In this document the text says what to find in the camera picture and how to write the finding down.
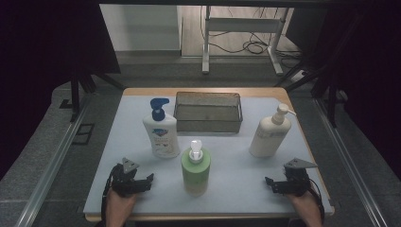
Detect aluminium rail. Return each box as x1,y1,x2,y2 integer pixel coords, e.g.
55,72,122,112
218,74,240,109
312,96,380,227
14,94,93,227

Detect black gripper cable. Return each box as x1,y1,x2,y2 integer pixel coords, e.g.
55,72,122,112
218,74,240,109
99,166,118,227
308,178,326,223

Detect white cabinet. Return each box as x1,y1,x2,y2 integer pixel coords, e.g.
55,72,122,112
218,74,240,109
98,4,183,53

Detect person's right hand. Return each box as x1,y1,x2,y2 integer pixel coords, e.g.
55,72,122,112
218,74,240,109
286,191,323,220

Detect dark curtain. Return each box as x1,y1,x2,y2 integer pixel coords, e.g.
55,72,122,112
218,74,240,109
0,0,122,179
310,0,401,182

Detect cream pump bottle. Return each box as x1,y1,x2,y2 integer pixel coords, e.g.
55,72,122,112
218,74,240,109
249,103,298,159

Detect grey metal basket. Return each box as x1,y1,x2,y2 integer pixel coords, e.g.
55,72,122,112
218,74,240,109
173,91,244,133

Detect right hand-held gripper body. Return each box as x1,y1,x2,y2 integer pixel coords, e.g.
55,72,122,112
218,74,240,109
283,157,319,197

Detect white bottle with blue pump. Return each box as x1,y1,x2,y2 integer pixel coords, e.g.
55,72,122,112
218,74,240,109
142,97,182,159

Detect person's left hand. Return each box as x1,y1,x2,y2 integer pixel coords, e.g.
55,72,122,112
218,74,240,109
105,188,138,219

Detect black metal stand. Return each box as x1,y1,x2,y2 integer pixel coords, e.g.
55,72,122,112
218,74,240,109
273,58,339,129
69,61,127,123

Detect green bottle with white pump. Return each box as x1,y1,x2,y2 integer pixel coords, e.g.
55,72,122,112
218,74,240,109
181,139,212,198

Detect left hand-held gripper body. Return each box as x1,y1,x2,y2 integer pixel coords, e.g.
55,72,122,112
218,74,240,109
108,156,149,199

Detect white desk frame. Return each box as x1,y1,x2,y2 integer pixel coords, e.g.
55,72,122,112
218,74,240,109
201,5,289,77

